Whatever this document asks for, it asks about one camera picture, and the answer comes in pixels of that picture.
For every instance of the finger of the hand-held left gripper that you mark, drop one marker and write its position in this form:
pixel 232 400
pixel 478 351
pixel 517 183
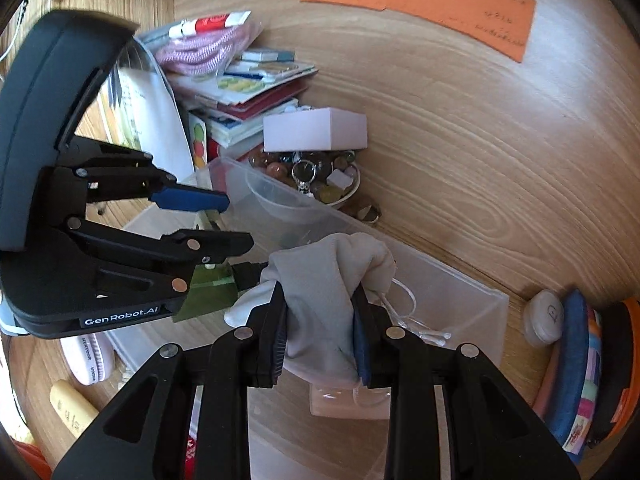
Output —
pixel 190 200
pixel 220 242

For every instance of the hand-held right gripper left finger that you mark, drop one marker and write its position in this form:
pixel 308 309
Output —
pixel 279 345

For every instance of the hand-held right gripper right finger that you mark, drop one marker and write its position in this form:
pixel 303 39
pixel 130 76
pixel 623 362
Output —
pixel 360 350

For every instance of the green packet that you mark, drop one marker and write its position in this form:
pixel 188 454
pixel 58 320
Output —
pixel 210 292

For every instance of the clear plastic storage box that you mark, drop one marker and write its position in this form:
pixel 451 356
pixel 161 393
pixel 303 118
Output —
pixel 450 300

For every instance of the pale round compact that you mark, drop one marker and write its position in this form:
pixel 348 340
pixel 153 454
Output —
pixel 87 357

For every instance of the yellow sunscreen tube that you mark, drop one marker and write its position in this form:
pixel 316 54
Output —
pixel 72 410

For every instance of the wooden desktop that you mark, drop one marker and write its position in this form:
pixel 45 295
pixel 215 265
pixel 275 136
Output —
pixel 450 160

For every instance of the clear plastic packet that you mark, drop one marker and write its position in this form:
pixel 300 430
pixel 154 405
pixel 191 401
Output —
pixel 345 402

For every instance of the fruit sticker sheet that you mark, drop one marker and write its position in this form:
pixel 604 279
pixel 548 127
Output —
pixel 198 140

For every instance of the white paper booklet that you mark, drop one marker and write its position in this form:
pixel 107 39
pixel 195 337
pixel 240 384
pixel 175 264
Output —
pixel 150 120

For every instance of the stack of booklets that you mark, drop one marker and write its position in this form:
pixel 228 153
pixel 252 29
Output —
pixel 240 110

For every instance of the silver wristwatch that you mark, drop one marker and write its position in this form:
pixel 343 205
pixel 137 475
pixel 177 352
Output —
pixel 303 172

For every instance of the small white eraser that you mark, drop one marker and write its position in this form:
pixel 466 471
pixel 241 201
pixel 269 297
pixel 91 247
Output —
pixel 339 178

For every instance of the white bowl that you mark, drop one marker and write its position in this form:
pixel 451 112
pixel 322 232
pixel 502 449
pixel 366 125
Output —
pixel 348 195

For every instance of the small white box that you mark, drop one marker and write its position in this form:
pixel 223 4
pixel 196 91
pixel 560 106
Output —
pixel 315 130

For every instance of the red and white tube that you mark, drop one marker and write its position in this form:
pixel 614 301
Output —
pixel 210 24

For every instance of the white earbud case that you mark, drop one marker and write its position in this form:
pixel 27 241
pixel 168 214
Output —
pixel 545 317

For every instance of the blue pencil case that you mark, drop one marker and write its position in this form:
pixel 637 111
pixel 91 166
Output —
pixel 575 350

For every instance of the orange and black case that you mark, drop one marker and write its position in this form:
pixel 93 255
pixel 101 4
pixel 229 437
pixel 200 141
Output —
pixel 615 360

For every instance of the orange fabric item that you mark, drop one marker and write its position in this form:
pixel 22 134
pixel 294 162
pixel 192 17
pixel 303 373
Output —
pixel 30 460

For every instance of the orange paper note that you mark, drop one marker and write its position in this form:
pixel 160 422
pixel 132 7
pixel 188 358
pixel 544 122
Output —
pixel 410 0

